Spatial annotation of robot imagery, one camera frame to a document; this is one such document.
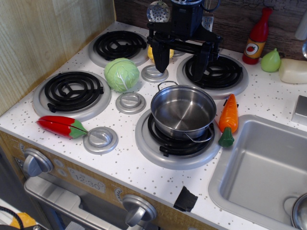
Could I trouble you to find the silver knob front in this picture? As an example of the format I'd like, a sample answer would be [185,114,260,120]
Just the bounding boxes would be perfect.
[83,127,118,155]

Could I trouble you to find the silver oven dial right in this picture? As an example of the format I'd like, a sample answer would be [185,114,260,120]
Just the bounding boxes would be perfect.
[122,194,157,227]

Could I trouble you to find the silver knob back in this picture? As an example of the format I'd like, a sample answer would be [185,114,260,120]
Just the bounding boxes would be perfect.
[173,50,185,58]

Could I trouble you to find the metal bowl in sink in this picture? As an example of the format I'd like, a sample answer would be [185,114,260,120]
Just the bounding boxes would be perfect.
[291,193,307,230]

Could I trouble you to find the back left black burner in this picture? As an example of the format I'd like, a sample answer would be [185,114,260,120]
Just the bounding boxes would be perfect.
[88,31,149,68]

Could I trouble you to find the stainless steel pot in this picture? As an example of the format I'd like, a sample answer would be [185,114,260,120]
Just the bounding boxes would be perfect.
[151,84,216,143]

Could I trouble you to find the green toy cabbage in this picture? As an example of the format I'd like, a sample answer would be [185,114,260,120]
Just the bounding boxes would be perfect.
[104,58,140,92]

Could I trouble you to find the yellow object bottom left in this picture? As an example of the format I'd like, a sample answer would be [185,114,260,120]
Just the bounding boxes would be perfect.
[10,212,36,229]

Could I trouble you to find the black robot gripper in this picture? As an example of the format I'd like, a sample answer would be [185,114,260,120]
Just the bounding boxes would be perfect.
[147,0,222,81]

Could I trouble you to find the front right black burner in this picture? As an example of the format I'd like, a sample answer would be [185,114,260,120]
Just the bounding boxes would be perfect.
[135,110,221,170]

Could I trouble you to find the hanging silver skimmer ladle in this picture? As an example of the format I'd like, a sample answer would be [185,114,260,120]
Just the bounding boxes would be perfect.
[146,0,170,23]

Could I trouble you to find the silver oven door handle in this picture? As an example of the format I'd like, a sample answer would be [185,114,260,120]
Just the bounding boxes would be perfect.
[24,177,118,230]

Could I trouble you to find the hanging silver slotted spatula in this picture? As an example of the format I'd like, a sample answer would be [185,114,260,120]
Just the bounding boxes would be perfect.
[202,12,214,32]

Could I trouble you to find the green toy pear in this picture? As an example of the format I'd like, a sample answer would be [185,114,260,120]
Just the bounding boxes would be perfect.
[260,48,281,72]

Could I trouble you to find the orange toy carrot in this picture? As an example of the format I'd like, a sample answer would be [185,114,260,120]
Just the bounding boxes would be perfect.
[218,94,238,148]

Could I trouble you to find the silver faucet spout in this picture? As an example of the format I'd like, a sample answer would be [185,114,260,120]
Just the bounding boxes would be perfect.
[295,11,307,58]

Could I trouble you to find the red toy chili pepper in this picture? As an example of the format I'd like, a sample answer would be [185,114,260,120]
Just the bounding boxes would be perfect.
[36,115,88,139]

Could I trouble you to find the silver faucet base block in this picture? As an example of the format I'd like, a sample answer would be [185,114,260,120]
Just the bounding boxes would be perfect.
[291,95,307,126]

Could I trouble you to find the silver knob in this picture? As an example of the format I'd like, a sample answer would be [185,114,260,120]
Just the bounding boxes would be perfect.
[116,92,146,115]
[173,50,185,58]
[141,65,169,83]
[83,127,118,155]

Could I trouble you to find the back right black burner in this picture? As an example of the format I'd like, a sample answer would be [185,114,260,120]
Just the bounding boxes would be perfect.
[176,55,249,100]

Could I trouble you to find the black tape piece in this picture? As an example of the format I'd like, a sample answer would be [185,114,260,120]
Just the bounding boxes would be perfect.
[173,186,198,212]

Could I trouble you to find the yellow toy bell pepper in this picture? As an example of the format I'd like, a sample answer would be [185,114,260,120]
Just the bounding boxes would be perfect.
[147,45,174,61]

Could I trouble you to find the silver knob top centre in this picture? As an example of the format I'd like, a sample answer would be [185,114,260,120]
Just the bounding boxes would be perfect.
[141,65,169,83]

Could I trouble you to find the red toy ketchup bottle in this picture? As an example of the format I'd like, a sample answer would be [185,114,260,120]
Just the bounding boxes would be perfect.
[242,8,273,65]

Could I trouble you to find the silver oven dial left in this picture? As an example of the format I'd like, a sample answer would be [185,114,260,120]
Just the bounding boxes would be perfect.
[23,148,54,177]

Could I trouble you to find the silver toy sink basin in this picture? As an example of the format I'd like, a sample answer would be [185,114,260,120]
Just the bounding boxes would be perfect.
[208,115,307,230]

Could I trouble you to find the silver oven dial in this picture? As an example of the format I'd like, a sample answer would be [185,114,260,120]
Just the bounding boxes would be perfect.
[122,194,157,227]
[23,148,54,177]

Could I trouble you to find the silver knob middle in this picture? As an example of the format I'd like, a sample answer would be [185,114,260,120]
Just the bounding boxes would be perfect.
[116,92,146,115]

